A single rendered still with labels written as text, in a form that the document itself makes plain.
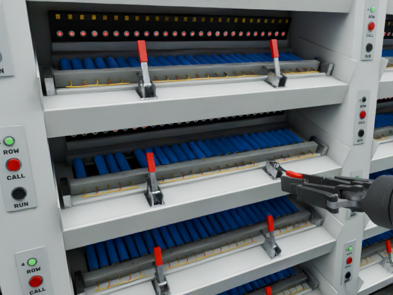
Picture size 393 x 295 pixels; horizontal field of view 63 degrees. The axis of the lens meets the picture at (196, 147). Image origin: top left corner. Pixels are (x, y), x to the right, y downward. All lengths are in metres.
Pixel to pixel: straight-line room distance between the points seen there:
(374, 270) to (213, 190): 0.65
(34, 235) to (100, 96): 0.23
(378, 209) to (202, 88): 0.34
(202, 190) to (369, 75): 0.46
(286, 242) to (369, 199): 0.36
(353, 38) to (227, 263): 0.55
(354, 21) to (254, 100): 0.28
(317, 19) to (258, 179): 0.41
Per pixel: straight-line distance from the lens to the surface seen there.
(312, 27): 0.87
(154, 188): 0.58
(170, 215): 0.60
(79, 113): 0.51
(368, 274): 1.12
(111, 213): 0.57
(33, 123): 0.51
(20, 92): 0.50
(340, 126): 0.81
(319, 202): 0.55
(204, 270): 0.73
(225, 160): 0.68
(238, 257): 0.76
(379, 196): 0.50
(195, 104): 0.56
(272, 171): 0.70
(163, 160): 0.66
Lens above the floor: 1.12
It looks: 15 degrees down
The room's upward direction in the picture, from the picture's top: 2 degrees counter-clockwise
